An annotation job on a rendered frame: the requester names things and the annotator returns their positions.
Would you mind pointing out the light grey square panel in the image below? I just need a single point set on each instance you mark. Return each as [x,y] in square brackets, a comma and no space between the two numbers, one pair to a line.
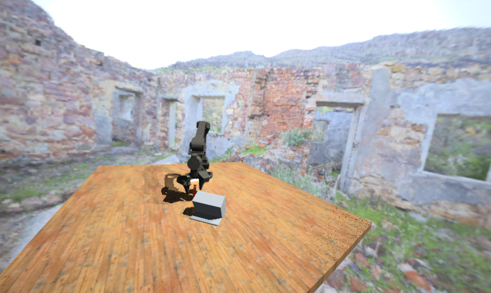
[209,208]

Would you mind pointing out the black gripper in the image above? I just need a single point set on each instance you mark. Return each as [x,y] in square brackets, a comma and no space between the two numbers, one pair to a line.
[185,181]

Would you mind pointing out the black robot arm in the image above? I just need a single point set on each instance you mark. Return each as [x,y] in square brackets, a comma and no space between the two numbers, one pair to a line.
[198,153]

